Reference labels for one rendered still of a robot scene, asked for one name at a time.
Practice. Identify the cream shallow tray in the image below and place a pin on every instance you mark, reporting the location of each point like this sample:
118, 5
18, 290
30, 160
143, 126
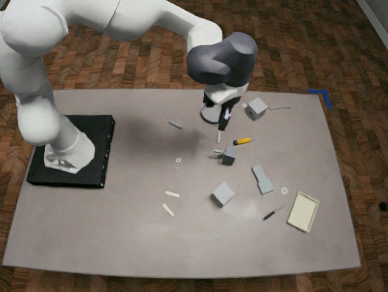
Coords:
304, 209

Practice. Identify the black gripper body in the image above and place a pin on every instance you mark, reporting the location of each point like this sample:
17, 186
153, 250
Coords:
230, 103

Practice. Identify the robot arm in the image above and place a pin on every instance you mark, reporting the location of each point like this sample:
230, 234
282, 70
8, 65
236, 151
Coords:
34, 27

